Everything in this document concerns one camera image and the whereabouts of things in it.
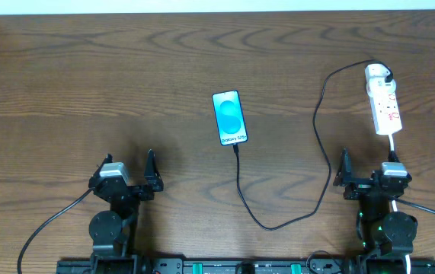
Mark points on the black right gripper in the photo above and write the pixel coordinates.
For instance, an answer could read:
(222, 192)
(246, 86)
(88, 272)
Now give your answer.
(367, 183)

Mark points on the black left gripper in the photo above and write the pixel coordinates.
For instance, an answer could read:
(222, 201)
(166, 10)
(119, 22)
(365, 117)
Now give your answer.
(132, 189)

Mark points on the blue Galaxy smartphone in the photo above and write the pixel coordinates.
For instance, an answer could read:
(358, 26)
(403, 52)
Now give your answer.
(229, 118)

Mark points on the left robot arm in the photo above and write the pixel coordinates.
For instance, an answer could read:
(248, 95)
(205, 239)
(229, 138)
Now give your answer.
(112, 230)

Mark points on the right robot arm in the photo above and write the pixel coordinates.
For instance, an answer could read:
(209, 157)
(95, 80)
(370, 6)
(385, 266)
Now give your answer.
(387, 234)

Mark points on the white USB charger adapter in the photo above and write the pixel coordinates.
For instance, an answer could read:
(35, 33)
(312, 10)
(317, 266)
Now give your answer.
(378, 86)

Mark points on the white power strip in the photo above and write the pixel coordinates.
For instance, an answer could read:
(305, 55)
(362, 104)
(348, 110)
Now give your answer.
(385, 111)

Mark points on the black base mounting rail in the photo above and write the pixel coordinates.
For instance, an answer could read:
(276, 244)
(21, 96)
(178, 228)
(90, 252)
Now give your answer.
(180, 266)

